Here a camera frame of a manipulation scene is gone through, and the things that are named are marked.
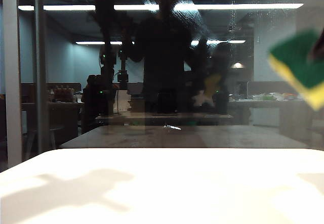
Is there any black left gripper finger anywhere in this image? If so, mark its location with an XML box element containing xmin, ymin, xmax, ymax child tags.
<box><xmin>307</xmin><ymin>27</ymin><xmax>324</xmax><ymax>61</ymax></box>

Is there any yellow sponge with green scourer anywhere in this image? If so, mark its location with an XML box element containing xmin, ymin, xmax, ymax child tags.
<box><xmin>268</xmin><ymin>29</ymin><xmax>324</xmax><ymax>111</ymax></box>

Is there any large glass window pane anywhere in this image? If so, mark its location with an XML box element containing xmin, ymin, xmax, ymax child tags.
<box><xmin>20</xmin><ymin>0</ymin><xmax>324</xmax><ymax>150</ymax></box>

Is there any grey vertical pillar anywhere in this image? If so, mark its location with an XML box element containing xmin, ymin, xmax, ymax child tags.
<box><xmin>34</xmin><ymin>0</ymin><xmax>49</xmax><ymax>154</ymax></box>

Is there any white window frame post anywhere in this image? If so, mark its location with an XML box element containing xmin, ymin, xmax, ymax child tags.
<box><xmin>2</xmin><ymin>0</ymin><xmax>23</xmax><ymax>169</ymax></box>

